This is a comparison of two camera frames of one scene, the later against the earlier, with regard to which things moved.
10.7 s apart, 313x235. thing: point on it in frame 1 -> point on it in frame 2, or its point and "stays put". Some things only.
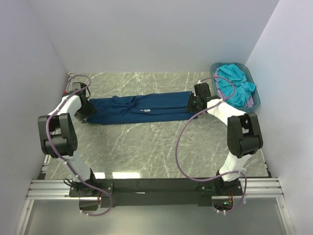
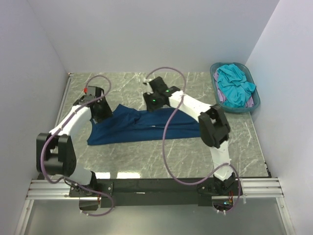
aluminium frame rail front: [254, 188] stays put
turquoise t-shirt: [234, 88] stays put
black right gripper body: [193, 106] -> [151, 101]
